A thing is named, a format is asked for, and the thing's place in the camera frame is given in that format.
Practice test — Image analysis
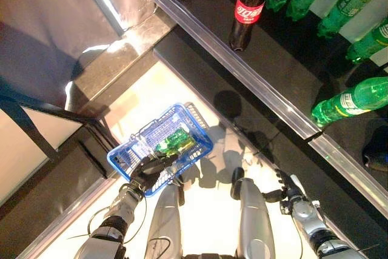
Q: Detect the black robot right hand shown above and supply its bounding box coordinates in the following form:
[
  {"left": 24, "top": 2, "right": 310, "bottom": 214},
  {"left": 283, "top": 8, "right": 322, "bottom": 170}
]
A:
[{"left": 262, "top": 167, "right": 306, "bottom": 204}]

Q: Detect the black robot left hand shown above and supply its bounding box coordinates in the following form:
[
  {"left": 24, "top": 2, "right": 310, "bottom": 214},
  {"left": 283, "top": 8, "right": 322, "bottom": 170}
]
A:
[{"left": 130, "top": 152, "right": 179, "bottom": 193}]

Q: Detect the blue plastic shopping basket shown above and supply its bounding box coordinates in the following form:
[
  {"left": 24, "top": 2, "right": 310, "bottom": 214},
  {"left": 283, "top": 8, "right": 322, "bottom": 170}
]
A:
[{"left": 106, "top": 103, "right": 215, "bottom": 198}]

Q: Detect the Coca-Cola bottle red cap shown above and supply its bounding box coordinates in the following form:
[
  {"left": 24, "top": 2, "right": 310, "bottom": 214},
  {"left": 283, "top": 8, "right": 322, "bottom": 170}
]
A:
[{"left": 229, "top": 0, "right": 270, "bottom": 52}]

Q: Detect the white flat tag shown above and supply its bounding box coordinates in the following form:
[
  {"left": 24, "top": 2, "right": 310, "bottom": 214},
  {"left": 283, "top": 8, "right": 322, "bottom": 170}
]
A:
[{"left": 290, "top": 175, "right": 306, "bottom": 195}]

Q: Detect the silver robot right leg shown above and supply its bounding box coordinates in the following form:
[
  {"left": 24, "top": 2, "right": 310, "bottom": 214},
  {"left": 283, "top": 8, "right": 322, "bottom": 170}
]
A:
[{"left": 230, "top": 167, "right": 276, "bottom": 259}]

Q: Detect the silver robot leg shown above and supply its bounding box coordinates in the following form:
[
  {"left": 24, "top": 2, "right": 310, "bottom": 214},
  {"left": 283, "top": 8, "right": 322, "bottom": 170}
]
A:
[
  {"left": 144, "top": 183, "right": 184, "bottom": 259},
  {"left": 230, "top": 167, "right": 276, "bottom": 259}
]

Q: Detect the silver robot left leg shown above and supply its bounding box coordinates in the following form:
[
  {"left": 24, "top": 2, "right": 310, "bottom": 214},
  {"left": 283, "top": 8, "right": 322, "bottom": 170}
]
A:
[{"left": 144, "top": 183, "right": 184, "bottom": 259}]

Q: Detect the black framed display cabinet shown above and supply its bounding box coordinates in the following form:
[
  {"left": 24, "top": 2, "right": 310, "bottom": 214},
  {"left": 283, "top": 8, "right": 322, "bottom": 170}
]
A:
[{"left": 0, "top": 95, "right": 121, "bottom": 259}]

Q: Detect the glossy dark floor plinth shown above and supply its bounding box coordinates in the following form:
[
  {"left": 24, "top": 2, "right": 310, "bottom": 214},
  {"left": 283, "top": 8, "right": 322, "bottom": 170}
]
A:
[{"left": 65, "top": 7, "right": 176, "bottom": 114}]

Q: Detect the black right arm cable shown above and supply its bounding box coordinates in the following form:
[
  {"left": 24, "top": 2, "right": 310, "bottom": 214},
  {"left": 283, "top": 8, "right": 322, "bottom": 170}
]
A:
[{"left": 298, "top": 225, "right": 304, "bottom": 259}]

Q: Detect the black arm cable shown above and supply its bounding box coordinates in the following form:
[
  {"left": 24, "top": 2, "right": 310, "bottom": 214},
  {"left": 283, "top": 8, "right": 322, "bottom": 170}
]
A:
[
  {"left": 298, "top": 225, "right": 304, "bottom": 259},
  {"left": 87, "top": 195, "right": 149, "bottom": 244}
]

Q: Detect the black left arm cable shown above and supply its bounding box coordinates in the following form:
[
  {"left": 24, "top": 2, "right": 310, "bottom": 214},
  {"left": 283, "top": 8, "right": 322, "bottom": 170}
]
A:
[{"left": 87, "top": 195, "right": 149, "bottom": 244}]

